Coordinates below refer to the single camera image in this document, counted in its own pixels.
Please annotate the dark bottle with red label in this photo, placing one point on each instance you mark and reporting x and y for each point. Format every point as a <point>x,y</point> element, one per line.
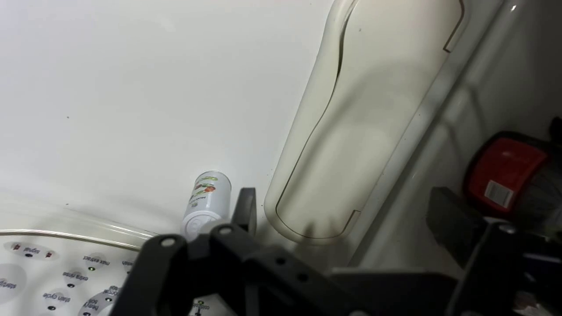
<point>503,169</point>

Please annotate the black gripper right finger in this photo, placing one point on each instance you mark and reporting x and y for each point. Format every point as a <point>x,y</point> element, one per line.
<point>503,275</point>

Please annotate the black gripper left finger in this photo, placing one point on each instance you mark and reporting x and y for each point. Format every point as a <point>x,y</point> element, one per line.
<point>246,275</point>

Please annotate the washing machine control panel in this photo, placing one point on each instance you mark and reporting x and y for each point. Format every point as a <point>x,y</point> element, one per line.
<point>58,269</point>

